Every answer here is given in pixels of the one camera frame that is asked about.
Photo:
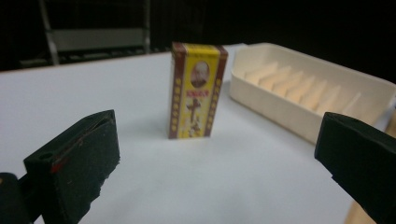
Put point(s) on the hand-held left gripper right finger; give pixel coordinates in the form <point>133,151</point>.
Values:
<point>361,158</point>

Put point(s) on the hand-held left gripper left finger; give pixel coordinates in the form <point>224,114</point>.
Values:
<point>74,165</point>

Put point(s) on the cream plastic divided tray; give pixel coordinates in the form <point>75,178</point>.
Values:
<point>311,90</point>

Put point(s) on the yellow and maroon small box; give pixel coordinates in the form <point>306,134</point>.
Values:
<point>194,93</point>

